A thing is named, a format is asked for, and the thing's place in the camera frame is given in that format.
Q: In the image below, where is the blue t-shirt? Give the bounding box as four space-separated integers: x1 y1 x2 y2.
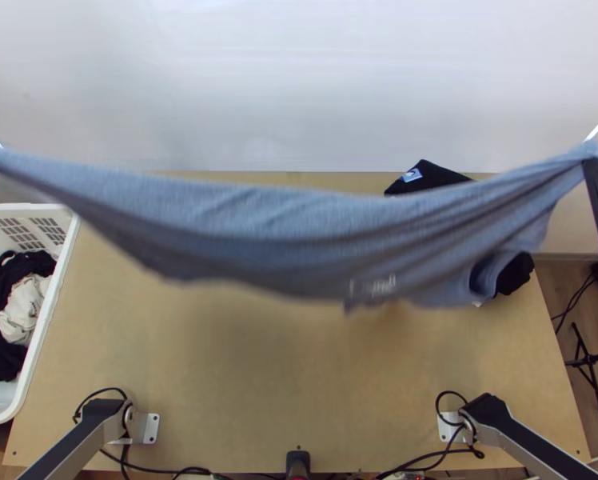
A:
0 138 598 314

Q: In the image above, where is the black tripod stand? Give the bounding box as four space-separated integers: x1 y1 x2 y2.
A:
564 321 598 414

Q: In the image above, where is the pile of folded clothes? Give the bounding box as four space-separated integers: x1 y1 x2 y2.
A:
384 159 536 297

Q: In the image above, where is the white laundry basket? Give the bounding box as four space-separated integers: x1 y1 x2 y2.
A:
0 202 81 426

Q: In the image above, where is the black cable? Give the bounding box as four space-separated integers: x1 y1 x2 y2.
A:
376 446 486 478
434 390 486 459
550 272 598 336
98 446 213 477
72 386 131 427

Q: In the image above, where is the black camera post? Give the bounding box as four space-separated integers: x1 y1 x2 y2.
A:
285 450 312 480

